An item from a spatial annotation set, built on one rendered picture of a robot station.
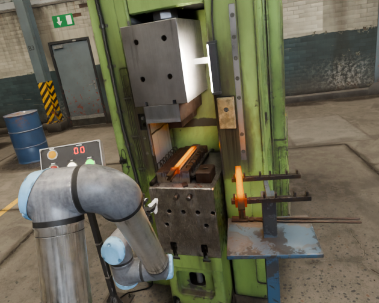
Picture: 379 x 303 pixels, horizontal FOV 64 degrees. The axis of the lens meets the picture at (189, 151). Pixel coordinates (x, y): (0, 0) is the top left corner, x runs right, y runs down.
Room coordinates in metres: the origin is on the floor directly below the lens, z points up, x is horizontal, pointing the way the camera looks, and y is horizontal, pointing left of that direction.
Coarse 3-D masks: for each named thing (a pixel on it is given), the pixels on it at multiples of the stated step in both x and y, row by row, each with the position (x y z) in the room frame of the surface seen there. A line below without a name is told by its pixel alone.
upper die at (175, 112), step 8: (200, 96) 1.93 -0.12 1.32; (176, 104) 1.55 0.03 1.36; (184, 104) 1.63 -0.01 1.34; (192, 104) 1.75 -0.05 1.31; (200, 104) 1.91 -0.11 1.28; (144, 112) 1.62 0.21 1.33; (152, 112) 1.60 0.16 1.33; (160, 112) 1.59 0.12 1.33; (168, 112) 1.57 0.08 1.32; (176, 112) 1.56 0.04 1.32; (184, 112) 1.61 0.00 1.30; (152, 120) 1.60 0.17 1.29; (160, 120) 1.59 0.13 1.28; (168, 120) 1.57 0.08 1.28; (176, 120) 1.56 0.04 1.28
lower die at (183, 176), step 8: (176, 152) 1.92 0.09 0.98; (184, 152) 1.87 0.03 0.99; (192, 152) 1.82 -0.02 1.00; (200, 152) 1.82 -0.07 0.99; (168, 160) 1.79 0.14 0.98; (176, 160) 1.75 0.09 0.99; (192, 160) 1.70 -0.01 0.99; (160, 168) 1.67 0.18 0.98; (168, 168) 1.63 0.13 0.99; (184, 168) 1.59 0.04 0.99; (160, 176) 1.61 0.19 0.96; (176, 176) 1.58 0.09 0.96; (184, 176) 1.56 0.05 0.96
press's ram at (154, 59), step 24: (144, 24) 1.59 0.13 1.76; (168, 24) 1.55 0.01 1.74; (192, 24) 1.76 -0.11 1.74; (144, 48) 1.60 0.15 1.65; (168, 48) 1.55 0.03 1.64; (192, 48) 1.71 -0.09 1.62; (144, 72) 1.60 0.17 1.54; (168, 72) 1.56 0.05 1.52; (192, 72) 1.66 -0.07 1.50; (144, 96) 1.61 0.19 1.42; (168, 96) 1.57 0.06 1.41; (192, 96) 1.61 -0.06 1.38
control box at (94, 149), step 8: (72, 144) 1.68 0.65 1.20; (80, 144) 1.68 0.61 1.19; (88, 144) 1.68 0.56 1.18; (96, 144) 1.68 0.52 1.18; (40, 152) 1.66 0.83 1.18; (48, 152) 1.66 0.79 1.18; (56, 152) 1.66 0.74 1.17; (64, 152) 1.66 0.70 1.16; (72, 152) 1.66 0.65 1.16; (80, 152) 1.66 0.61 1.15; (88, 152) 1.66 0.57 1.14; (96, 152) 1.66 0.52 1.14; (40, 160) 1.64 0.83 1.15; (48, 160) 1.64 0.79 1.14; (56, 160) 1.64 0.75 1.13; (64, 160) 1.64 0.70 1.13; (72, 160) 1.64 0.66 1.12; (80, 160) 1.64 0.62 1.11; (96, 160) 1.64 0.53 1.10; (104, 160) 1.69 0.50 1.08
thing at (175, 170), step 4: (192, 148) 1.86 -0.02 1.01; (188, 152) 1.80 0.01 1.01; (184, 156) 1.74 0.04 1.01; (188, 156) 1.76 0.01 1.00; (180, 160) 1.69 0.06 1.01; (184, 160) 1.68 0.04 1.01; (176, 164) 1.63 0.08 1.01; (180, 164) 1.62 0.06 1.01; (172, 168) 1.56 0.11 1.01; (176, 168) 1.56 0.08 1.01; (172, 172) 1.51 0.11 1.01; (176, 172) 1.56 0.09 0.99; (168, 176) 1.48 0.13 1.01; (172, 176) 1.51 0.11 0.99
